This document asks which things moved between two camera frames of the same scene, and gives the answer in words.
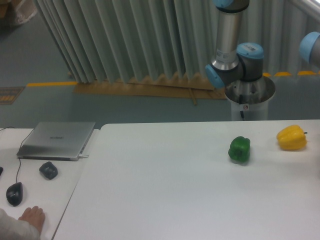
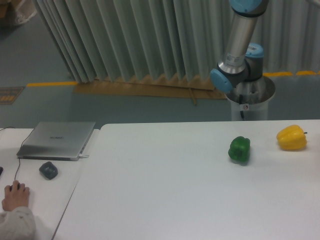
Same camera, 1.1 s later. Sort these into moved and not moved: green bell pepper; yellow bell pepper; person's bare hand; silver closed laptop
Moved: person's bare hand
Not moved: yellow bell pepper; silver closed laptop; green bell pepper
